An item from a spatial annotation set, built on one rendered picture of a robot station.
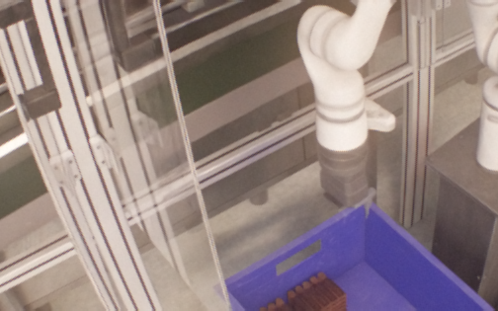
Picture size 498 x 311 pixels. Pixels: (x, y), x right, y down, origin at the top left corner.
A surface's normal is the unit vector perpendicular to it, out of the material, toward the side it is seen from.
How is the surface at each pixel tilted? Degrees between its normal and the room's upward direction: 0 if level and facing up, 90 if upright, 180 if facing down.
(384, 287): 0
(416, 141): 90
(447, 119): 0
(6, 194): 2
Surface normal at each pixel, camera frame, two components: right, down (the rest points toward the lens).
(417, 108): 0.54, 0.52
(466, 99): -0.11, -0.74
